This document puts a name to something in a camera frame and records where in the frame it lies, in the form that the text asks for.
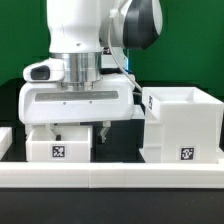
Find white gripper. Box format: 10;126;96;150
19;58;134;144

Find white front drawer tray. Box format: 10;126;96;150
26;125;92;163

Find white drawer cabinet box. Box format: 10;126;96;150
141;87;224;163

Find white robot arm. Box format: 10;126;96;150
19;0;163;136

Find white base tag plate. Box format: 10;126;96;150
133;105;145;119

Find white left fence wall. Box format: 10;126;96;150
0;127;12;161

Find white fence wall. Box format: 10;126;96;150
0;127;12;161
0;162;224;188

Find white front fence wall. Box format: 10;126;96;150
0;162;224;188

